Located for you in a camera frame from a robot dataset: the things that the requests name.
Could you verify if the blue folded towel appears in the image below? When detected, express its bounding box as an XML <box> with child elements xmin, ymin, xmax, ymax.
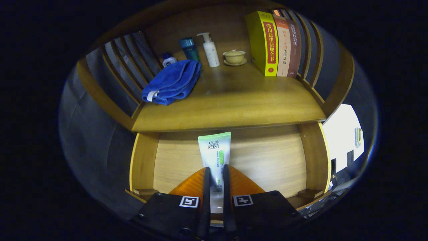
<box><xmin>142</xmin><ymin>59</ymin><xmax>202</xmax><ymax>106</ymax></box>

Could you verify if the orange and beige book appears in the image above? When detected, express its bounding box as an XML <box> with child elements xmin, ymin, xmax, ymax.
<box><xmin>273</xmin><ymin>15</ymin><xmax>291</xmax><ymax>77</ymax></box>

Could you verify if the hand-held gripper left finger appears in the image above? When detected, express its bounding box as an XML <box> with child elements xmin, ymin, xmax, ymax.
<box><xmin>130</xmin><ymin>166</ymin><xmax>212</xmax><ymax>241</ymax></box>

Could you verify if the wooden cabinet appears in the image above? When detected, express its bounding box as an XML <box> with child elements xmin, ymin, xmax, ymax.
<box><xmin>76</xmin><ymin>0</ymin><xmax>355</xmax><ymax>133</ymax></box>

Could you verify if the teal bottle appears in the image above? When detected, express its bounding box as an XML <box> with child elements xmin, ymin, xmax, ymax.
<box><xmin>178</xmin><ymin>37</ymin><xmax>201</xmax><ymax>64</ymax></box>

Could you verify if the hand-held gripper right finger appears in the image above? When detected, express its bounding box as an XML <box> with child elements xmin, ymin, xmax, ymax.
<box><xmin>222</xmin><ymin>164</ymin><xmax>305</xmax><ymax>240</ymax></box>

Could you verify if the white pump bottle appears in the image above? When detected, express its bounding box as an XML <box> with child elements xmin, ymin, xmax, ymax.
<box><xmin>197</xmin><ymin>32</ymin><xmax>220</xmax><ymax>68</ymax></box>

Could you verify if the white and green tube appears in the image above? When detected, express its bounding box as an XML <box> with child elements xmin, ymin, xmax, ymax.
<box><xmin>198</xmin><ymin>132</ymin><xmax>232</xmax><ymax>214</ymax></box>

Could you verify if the white side cabinet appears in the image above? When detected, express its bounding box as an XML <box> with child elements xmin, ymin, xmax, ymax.
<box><xmin>322</xmin><ymin>104</ymin><xmax>365</xmax><ymax>173</ymax></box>

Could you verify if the brown book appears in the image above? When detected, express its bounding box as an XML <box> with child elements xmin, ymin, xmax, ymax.
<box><xmin>289</xmin><ymin>22</ymin><xmax>302</xmax><ymax>78</ymax></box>

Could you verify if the black backdrop cloth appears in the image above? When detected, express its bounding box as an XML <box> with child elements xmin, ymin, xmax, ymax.
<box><xmin>59</xmin><ymin>7</ymin><xmax>378</xmax><ymax>220</ymax></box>

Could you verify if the yellow lidded tea cup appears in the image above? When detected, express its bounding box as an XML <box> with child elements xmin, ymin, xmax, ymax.
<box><xmin>223</xmin><ymin>49</ymin><xmax>248</xmax><ymax>66</ymax></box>

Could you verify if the thick yellow book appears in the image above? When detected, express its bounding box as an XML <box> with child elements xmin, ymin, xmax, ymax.
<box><xmin>245</xmin><ymin>11</ymin><xmax>279</xmax><ymax>77</ymax></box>

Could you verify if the small white blue-capped bottle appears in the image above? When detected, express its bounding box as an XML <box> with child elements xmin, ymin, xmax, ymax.
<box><xmin>162</xmin><ymin>52</ymin><xmax>178</xmax><ymax>68</ymax></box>

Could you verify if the wooden drawer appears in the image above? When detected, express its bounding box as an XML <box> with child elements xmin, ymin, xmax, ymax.
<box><xmin>125</xmin><ymin>121</ymin><xmax>332</xmax><ymax>211</ymax></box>

